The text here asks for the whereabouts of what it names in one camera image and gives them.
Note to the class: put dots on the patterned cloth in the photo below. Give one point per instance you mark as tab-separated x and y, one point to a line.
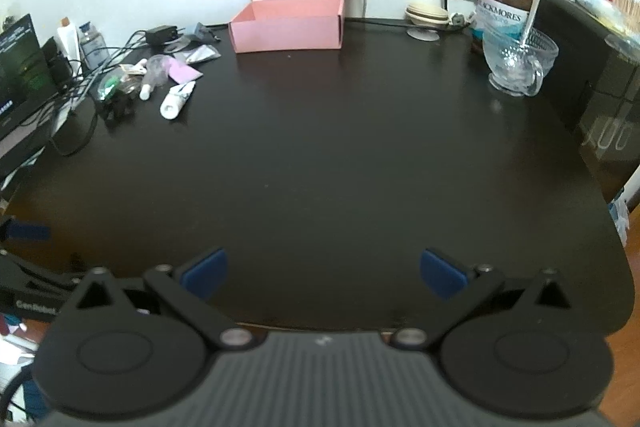
15	342

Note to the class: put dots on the clear bottle blue cap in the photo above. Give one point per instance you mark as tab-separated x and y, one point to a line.
92	47

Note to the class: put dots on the silver spoon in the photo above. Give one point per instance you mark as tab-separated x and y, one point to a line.
534	7

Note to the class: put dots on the green item in clear bag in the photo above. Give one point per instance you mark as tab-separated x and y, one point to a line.
107	86

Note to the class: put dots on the brown supplement bottle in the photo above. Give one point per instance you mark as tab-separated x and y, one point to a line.
500	7

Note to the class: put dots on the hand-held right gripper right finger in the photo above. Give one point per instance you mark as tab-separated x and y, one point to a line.
440	274

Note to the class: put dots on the black desktop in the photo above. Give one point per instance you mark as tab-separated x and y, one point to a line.
320	157

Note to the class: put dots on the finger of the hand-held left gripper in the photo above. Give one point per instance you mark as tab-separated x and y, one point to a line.
27	232

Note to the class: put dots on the clear glass cup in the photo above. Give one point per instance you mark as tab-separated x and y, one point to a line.
515	67

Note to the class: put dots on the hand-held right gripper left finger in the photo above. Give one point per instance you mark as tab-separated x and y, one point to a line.
205	274

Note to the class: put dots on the beige round holder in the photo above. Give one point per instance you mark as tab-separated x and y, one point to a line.
425	14

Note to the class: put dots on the clear foil sachet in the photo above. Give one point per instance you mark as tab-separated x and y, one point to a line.
202	55

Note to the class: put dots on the white tape roll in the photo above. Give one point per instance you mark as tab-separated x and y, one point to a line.
176	47

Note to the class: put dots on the white bunny toy packet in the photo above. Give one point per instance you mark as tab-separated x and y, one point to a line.
132	68

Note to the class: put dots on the blue-grey plug adapter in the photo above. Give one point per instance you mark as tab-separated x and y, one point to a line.
202	32

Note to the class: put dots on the pink squeeze tube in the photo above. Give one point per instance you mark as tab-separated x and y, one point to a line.
182	71

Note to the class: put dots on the black cabinet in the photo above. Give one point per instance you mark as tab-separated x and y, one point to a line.
600	107

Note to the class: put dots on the black power adapter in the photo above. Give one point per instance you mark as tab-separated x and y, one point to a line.
162	34

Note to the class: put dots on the black laptop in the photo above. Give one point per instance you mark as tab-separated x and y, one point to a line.
17	72

